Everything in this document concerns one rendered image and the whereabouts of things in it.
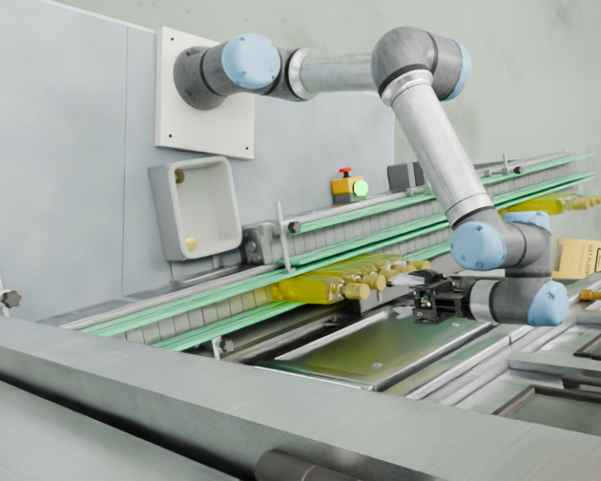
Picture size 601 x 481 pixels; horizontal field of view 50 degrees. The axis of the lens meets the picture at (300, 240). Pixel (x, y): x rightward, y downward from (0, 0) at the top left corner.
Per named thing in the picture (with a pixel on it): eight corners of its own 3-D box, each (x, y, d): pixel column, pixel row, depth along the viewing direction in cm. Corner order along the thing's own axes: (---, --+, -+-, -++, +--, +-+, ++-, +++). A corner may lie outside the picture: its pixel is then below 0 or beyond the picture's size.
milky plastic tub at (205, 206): (165, 261, 153) (185, 261, 146) (147, 166, 150) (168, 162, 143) (223, 246, 164) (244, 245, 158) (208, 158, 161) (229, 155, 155)
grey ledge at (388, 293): (336, 310, 188) (365, 313, 180) (332, 282, 187) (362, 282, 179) (500, 244, 252) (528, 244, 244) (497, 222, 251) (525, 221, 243)
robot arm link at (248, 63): (201, 39, 146) (238, 24, 136) (248, 51, 155) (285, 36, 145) (202, 93, 146) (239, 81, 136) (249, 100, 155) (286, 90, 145)
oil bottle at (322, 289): (272, 301, 159) (335, 305, 143) (268, 278, 158) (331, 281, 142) (288, 294, 162) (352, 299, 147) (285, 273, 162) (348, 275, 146)
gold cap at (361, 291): (345, 301, 142) (361, 302, 139) (343, 284, 142) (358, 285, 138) (356, 296, 144) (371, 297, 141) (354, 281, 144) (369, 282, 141)
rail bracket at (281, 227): (264, 273, 157) (300, 274, 147) (253, 204, 154) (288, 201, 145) (274, 270, 159) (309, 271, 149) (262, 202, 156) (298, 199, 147)
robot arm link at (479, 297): (507, 276, 116) (513, 320, 117) (485, 275, 119) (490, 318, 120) (486, 286, 111) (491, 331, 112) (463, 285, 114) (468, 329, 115)
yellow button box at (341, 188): (332, 203, 193) (351, 201, 187) (328, 178, 192) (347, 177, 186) (347, 199, 197) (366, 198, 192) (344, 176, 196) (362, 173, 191)
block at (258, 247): (245, 265, 161) (263, 265, 156) (238, 228, 160) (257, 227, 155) (256, 262, 164) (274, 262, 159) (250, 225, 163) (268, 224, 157)
